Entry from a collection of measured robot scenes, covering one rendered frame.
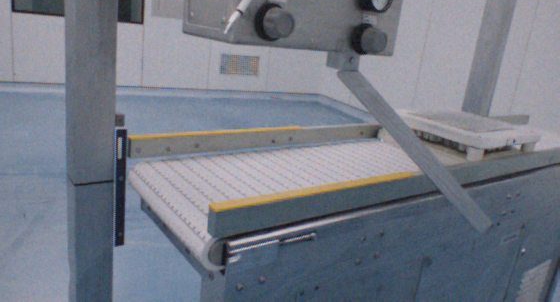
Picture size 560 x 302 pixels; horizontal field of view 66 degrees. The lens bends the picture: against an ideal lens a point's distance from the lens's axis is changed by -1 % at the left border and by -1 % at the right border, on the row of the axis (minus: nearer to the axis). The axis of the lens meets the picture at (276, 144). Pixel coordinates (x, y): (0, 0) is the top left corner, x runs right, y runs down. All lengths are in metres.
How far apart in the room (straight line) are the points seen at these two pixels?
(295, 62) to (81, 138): 5.77
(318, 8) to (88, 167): 0.43
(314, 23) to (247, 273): 0.29
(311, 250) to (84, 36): 0.42
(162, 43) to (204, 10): 5.28
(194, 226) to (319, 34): 0.26
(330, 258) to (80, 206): 0.38
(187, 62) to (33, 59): 1.75
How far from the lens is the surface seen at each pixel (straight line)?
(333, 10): 0.46
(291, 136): 0.86
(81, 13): 0.67
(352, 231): 0.63
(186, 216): 0.55
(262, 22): 0.40
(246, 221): 0.50
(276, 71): 6.26
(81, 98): 0.69
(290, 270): 0.59
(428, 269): 0.97
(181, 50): 5.78
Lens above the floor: 1.08
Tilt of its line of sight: 16 degrees down
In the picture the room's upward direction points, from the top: 7 degrees clockwise
